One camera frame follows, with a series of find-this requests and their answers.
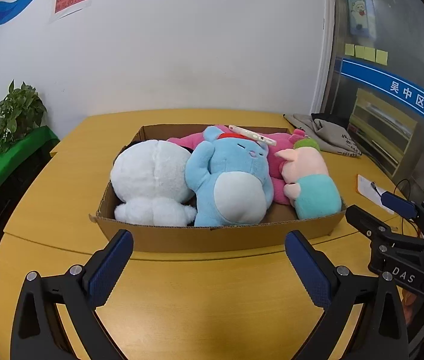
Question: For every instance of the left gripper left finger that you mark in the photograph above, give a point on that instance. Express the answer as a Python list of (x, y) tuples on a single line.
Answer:
[(38, 331)]

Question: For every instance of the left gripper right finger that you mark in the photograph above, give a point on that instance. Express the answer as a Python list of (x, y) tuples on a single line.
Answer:
[(380, 332)]

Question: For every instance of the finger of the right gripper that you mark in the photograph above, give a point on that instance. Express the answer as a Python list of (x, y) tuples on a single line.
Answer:
[(402, 207)]

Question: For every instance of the pig plush teal shirt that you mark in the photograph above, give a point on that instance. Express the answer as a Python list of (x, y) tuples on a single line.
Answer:
[(308, 185)]

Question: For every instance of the pink bear plush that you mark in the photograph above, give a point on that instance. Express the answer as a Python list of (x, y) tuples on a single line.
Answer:
[(284, 141)]

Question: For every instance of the light blue plush toy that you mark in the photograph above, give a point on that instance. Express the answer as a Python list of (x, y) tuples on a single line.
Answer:
[(229, 173)]

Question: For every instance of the white panda plush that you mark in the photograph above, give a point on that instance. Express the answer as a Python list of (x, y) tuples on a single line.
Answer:
[(148, 178)]

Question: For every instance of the white paper sheet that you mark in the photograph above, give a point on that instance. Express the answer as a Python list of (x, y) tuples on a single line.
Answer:
[(372, 192)]

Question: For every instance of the metal shelf behind glass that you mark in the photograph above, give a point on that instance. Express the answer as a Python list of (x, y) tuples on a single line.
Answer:
[(390, 135)]

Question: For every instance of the grey cloth bag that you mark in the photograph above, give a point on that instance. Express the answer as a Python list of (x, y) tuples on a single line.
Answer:
[(330, 137)]

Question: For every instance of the blue banner on glass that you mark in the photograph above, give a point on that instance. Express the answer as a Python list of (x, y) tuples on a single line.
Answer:
[(392, 85)]

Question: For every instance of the yellow sticky notes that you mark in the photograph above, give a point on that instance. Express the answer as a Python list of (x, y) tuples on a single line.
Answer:
[(366, 53)]

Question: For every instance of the green cloth covered stand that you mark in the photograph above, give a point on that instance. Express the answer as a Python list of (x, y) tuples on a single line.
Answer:
[(2, 168)]

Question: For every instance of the cartoon poster on glass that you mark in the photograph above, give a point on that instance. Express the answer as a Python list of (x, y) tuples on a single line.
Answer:
[(361, 18)]

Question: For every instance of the green potted plant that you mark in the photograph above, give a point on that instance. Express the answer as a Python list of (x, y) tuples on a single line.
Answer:
[(21, 112)]

